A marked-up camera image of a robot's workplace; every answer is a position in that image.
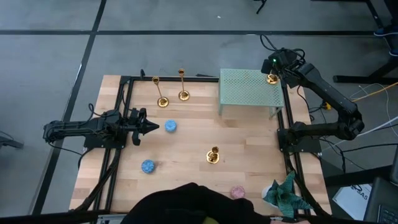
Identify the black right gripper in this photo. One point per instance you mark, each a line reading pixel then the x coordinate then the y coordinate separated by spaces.
pixel 292 73

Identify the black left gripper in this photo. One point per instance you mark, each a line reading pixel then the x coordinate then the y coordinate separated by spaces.
pixel 136 127

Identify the medium gold candlestick holder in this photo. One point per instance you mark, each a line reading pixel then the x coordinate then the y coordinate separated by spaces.
pixel 272 79

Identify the blue ball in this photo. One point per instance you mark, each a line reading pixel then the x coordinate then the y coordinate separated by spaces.
pixel 170 126
pixel 148 166

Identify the tall gold candlestick holder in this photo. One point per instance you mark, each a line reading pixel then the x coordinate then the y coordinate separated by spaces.
pixel 163 102
pixel 183 96

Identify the short gold candlestick holder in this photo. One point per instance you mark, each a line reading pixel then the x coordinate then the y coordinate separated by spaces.
pixel 212 158

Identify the pink patterned candle bowl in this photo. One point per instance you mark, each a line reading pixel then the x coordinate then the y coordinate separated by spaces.
pixel 237 191

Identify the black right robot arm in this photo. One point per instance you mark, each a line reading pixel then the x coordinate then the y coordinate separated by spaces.
pixel 329 90

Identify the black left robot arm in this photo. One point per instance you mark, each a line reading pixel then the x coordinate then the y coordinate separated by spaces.
pixel 77 127

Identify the green perforated metal shelf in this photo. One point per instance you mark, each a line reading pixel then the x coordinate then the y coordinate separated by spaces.
pixel 248 87

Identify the black stand leg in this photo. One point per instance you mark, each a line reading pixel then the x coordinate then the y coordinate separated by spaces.
pixel 261 6

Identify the person's shoe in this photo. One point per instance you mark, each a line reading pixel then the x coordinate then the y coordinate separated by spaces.
pixel 394 52
pixel 385 31

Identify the green plant in white pot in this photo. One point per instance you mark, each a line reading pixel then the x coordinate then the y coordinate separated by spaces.
pixel 284 196

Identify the grey stand foot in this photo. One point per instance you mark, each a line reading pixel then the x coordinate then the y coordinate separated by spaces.
pixel 11 143

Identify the white printed box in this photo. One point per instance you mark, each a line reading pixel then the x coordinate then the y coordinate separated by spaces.
pixel 348 199

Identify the black laptop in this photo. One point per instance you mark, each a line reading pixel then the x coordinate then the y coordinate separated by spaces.
pixel 382 202

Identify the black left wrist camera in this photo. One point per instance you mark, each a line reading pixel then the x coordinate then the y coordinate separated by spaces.
pixel 134 113

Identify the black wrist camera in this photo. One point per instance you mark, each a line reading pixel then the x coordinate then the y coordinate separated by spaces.
pixel 284 56
pixel 134 113

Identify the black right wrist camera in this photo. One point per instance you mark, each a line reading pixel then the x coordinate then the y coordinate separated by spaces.
pixel 284 56

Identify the black aluminium table frame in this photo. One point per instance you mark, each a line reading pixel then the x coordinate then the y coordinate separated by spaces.
pixel 174 79

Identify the black desk frame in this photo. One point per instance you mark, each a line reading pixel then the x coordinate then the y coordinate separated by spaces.
pixel 357 79

